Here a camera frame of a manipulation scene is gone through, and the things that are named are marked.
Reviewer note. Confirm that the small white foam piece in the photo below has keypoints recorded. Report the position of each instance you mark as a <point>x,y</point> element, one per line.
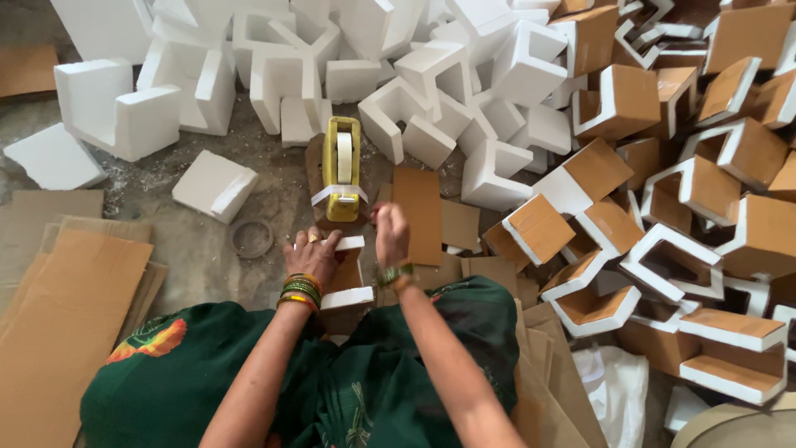
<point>684,407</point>

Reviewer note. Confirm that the large white foam bracket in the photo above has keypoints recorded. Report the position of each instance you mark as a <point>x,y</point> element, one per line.
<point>124,112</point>

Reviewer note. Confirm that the cardboard lined white foam bracket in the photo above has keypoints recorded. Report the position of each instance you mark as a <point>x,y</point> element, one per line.
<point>348,280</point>

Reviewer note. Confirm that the short brown cardboard piece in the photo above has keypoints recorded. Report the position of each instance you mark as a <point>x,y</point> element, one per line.
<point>461,224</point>

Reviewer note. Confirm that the stack of large cardboard sheets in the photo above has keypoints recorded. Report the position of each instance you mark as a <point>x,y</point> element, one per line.
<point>59,323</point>

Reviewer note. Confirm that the flat white foam slab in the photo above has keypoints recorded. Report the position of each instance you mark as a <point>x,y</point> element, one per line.
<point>55,158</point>

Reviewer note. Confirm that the brown cardboard scrap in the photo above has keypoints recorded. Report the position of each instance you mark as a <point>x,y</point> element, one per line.
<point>28,69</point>

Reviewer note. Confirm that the heap of white foam brackets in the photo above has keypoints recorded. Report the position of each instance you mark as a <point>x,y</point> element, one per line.
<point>410,68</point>

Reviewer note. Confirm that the thick white foam block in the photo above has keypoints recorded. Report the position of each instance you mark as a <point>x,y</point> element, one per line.
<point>214,185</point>

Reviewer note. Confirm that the stack of narrow cardboard sheets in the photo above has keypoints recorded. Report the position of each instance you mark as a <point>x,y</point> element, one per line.
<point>550,386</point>

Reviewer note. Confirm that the long brown cardboard strip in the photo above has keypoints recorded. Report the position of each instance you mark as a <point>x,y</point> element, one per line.
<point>418,214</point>

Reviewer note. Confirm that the empty brown tape core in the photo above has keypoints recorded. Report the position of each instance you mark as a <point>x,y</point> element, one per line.
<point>250,238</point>

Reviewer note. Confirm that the person's right hand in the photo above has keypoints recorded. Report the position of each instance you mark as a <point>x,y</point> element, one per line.
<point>392,239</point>

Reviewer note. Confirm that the yellow tape dispenser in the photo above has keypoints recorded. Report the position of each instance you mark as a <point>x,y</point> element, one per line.
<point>342,208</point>

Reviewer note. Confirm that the white tape roll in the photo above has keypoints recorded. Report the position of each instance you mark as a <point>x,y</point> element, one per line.
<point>344,157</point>

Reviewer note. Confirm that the white tape strip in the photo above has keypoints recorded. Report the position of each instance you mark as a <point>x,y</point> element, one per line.
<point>323,195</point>

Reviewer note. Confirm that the green patterned garment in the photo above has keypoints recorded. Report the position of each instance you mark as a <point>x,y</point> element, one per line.
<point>186,386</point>

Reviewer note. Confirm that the pile of cardboard covered foam brackets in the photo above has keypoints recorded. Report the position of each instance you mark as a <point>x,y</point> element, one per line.
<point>671,186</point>

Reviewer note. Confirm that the white plastic bag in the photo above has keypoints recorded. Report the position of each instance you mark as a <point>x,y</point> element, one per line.
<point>612,386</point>

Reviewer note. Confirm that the green and orange bangles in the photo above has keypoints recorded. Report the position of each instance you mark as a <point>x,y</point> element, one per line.
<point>301,290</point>

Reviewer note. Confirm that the green wrist bangles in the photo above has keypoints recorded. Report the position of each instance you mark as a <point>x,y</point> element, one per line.
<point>395,274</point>

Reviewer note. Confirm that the person's right fingers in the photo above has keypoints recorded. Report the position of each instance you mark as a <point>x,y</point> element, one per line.
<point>385,214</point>

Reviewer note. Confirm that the person's left hand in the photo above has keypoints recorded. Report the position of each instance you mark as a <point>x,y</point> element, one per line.
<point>314,256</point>

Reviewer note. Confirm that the round beige board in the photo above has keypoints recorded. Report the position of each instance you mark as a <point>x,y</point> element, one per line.
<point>740,426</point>

